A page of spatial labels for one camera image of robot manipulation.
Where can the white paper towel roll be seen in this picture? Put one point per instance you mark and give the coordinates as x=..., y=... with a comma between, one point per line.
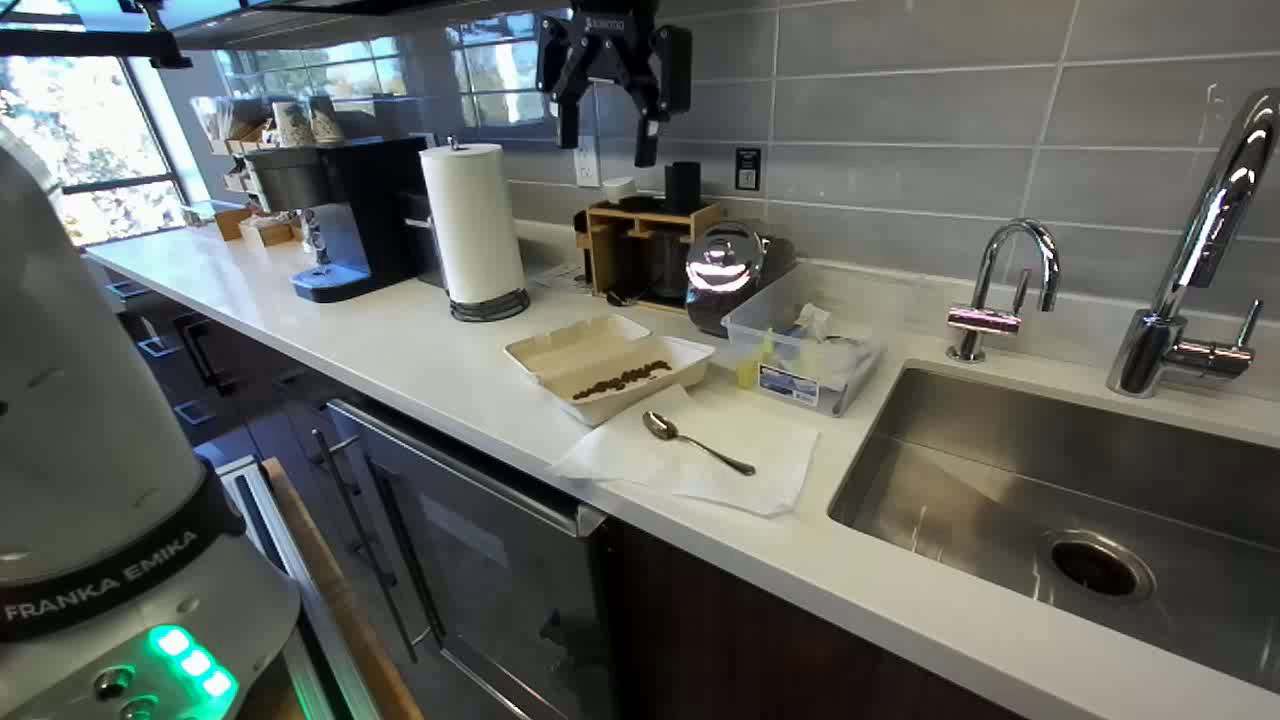
x=468, y=221

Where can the stainless steel dishwasher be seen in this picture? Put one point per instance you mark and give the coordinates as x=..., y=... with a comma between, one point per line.
x=467, y=560

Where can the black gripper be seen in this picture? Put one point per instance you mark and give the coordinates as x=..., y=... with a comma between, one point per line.
x=623, y=33

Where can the small chrome faucet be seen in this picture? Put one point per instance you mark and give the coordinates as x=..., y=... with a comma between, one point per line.
x=1002, y=284

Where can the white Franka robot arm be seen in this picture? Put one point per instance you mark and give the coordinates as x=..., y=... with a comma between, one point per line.
x=83, y=442

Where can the black cup on organizer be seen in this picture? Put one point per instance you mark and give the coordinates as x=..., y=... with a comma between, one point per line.
x=680, y=184

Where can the coffee beans pile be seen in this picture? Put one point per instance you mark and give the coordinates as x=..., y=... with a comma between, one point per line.
x=626, y=381

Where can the black wall outlet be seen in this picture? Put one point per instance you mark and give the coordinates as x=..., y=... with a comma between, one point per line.
x=747, y=169

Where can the metal spoon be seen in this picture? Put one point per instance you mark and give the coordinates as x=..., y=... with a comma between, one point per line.
x=692, y=442

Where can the glass jar with metal lid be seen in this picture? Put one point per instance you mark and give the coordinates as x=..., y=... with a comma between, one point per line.
x=723, y=275

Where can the black coffee machine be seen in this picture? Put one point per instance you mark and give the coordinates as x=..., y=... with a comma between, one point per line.
x=362, y=200

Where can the wooden stick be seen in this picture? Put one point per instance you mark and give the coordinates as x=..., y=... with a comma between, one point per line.
x=342, y=587

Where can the small wooden box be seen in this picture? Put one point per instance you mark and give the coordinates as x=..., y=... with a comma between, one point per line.
x=262, y=224

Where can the dark wood cabinet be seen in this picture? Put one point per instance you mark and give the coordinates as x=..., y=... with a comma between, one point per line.
x=747, y=641

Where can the large chrome faucet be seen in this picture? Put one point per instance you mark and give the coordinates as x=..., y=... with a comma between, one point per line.
x=1201, y=253

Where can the wooden countertop organizer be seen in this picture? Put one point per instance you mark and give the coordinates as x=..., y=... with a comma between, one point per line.
x=633, y=247

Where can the clear plastic container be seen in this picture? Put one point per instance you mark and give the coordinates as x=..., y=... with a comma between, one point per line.
x=812, y=342

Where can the stainless steel sink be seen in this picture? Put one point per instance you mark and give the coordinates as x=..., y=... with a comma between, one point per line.
x=1067, y=506

